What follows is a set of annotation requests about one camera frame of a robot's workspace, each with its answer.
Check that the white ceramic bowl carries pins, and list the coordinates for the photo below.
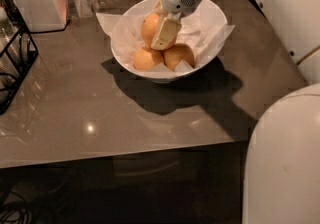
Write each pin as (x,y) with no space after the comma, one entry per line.
(213,11)

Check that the black wire rack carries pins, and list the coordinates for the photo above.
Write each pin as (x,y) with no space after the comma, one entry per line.
(18,52)

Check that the orange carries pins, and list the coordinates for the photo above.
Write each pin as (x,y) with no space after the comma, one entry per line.
(149,28)
(146,58)
(179,52)

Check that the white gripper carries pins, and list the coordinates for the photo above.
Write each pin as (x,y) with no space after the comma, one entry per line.
(171,25)

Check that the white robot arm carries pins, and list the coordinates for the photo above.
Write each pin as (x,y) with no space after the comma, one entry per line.
(282,170)

